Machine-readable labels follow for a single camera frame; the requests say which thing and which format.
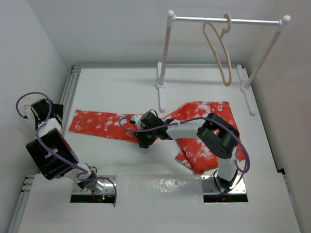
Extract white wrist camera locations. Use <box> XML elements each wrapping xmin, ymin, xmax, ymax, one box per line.
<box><xmin>130</xmin><ymin>114</ymin><xmax>143</xmax><ymax>130</ymax></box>
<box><xmin>23</xmin><ymin>105</ymin><xmax>35</xmax><ymax>120</ymax></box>

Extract white clothes rack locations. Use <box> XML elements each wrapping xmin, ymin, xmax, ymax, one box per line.
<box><xmin>156</xmin><ymin>10</ymin><xmax>291</xmax><ymax>116</ymax></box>

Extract red white-splattered trousers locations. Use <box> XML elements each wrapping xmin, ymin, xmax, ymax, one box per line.
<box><xmin>69</xmin><ymin>101</ymin><xmax>237</xmax><ymax>174</ymax></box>

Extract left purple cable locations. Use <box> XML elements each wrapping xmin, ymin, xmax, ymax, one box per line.
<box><xmin>16</xmin><ymin>91</ymin><xmax>118</xmax><ymax>207</ymax></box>

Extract beige wooden hanger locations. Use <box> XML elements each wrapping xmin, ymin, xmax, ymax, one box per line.
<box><xmin>203</xmin><ymin>13</ymin><xmax>232</xmax><ymax>87</ymax></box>

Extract purple cable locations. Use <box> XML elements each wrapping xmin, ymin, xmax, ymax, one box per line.
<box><xmin>16</xmin><ymin>91</ymin><xmax>118</xmax><ymax>207</ymax></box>
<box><xmin>119</xmin><ymin>117</ymin><xmax>251</xmax><ymax>195</ymax></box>

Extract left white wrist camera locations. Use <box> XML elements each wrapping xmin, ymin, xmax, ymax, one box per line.
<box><xmin>23</xmin><ymin>105</ymin><xmax>35</xmax><ymax>120</ymax></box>

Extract aluminium frame rail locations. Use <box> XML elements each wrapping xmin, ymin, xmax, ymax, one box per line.
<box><xmin>7</xmin><ymin>64</ymin><xmax>81</xmax><ymax>233</ymax></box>

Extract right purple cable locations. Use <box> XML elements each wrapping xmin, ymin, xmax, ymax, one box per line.
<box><xmin>119</xmin><ymin>117</ymin><xmax>251</xmax><ymax>195</ymax></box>

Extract metal base plate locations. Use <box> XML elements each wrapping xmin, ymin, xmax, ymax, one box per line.
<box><xmin>71</xmin><ymin>175</ymin><xmax>117</xmax><ymax>196</ymax></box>
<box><xmin>201</xmin><ymin>175</ymin><xmax>247</xmax><ymax>195</ymax></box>

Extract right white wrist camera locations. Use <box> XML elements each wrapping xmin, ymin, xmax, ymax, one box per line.
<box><xmin>130</xmin><ymin>114</ymin><xmax>143</xmax><ymax>130</ymax></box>

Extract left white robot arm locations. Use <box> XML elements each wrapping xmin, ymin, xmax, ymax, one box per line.
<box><xmin>25</xmin><ymin>98</ymin><xmax>97</xmax><ymax>191</ymax></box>

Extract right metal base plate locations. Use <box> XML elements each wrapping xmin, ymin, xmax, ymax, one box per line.
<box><xmin>201</xmin><ymin>175</ymin><xmax>247</xmax><ymax>195</ymax></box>

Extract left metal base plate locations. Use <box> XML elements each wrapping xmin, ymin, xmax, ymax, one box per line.
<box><xmin>71</xmin><ymin>175</ymin><xmax>117</xmax><ymax>196</ymax></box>

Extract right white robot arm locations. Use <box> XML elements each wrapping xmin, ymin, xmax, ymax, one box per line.
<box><xmin>130</xmin><ymin>112</ymin><xmax>240</xmax><ymax>191</ymax></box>

